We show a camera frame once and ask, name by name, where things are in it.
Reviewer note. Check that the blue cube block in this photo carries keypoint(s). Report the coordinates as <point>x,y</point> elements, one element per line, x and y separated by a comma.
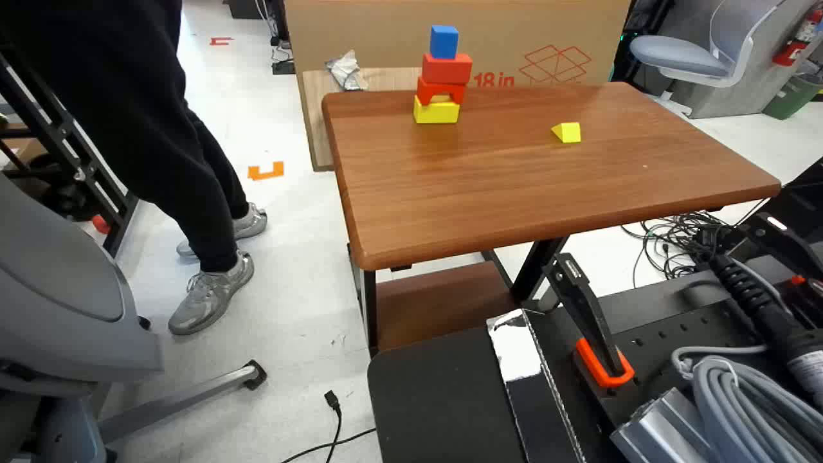
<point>443,42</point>

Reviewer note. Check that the green bin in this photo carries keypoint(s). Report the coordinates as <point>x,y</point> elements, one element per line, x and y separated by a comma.
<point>792,98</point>

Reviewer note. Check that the silver metal block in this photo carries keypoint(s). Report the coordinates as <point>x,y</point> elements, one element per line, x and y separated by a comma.
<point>656,426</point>

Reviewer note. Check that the red fire extinguisher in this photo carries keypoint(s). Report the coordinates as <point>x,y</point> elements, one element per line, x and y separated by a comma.
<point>792,44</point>

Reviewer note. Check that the grey sneaker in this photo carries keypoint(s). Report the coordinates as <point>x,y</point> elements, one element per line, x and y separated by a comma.
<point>209,293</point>
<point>249,223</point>

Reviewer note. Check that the black mounting platform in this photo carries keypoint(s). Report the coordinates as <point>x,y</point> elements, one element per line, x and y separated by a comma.
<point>441,403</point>

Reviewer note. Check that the light blue office chair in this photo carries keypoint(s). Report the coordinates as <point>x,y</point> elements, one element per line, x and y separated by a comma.
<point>699,55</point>

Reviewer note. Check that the person in dark trousers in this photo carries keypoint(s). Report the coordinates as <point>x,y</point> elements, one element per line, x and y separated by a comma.
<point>119,93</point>

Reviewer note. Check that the crumpled white paper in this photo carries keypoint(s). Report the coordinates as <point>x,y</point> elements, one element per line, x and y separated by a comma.
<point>348,69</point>

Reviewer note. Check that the black metal rack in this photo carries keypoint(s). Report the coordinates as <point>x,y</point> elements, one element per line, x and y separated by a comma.
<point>66,149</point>

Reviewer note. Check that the brown panel under table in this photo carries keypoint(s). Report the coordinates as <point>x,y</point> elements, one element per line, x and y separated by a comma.
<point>439,304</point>

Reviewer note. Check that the yellow notched block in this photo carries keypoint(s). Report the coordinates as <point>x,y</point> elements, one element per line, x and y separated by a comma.
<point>435,112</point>

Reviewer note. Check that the yellow wedge block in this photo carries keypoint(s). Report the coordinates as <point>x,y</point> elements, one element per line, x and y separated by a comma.
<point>566,131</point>

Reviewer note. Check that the grey office chair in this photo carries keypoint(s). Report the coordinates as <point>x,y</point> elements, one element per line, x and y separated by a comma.
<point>60,316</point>

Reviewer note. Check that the large cardboard box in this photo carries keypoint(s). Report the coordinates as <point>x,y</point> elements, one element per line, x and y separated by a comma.
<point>376,30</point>

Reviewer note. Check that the red rectangular block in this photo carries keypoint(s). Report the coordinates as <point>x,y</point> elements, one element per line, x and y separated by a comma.
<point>445,67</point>

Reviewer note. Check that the red arch block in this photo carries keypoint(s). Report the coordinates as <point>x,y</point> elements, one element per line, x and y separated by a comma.
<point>439,90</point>

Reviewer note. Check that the black table leg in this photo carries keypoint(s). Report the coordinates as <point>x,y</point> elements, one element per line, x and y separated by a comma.
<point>535,269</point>
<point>372,309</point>

